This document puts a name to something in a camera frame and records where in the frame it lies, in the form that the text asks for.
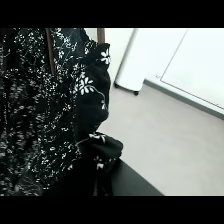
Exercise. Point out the dark green floral shirt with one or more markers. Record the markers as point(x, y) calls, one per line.
point(50, 110)

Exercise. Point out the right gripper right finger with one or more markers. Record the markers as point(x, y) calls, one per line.
point(128, 183)

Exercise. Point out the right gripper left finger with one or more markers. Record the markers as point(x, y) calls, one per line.
point(78, 183)

